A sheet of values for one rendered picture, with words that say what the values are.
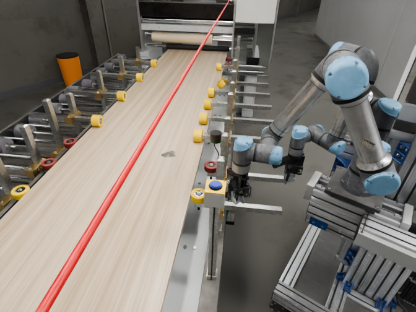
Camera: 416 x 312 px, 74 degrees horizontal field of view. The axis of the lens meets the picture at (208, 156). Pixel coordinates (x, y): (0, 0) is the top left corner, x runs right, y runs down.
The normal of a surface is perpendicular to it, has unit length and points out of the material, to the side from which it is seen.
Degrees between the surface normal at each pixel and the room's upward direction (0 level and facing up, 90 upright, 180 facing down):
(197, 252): 0
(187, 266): 0
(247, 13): 90
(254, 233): 0
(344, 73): 85
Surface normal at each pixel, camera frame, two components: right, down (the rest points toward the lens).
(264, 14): -0.12, 0.56
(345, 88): -0.29, 0.44
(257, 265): 0.02, -0.83
